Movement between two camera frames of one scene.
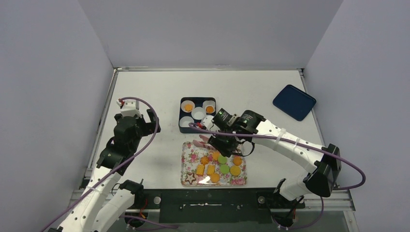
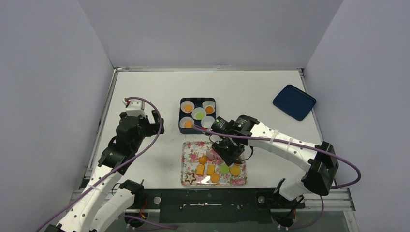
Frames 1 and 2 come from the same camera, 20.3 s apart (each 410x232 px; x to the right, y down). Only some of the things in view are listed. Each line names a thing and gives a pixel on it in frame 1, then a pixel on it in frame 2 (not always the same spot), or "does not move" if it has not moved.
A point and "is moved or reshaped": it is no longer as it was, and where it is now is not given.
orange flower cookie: x=188 y=107 does not move
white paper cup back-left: x=187 y=106 does not move
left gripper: x=149 y=128 does not move
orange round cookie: x=210 y=109 does not move
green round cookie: x=222 y=160 is moved or reshaped
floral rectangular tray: x=203 y=166 does not move
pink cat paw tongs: x=204 y=144 → x=212 y=154
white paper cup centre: x=198 y=113 does not move
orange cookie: x=215 y=155 is moved or reshaped
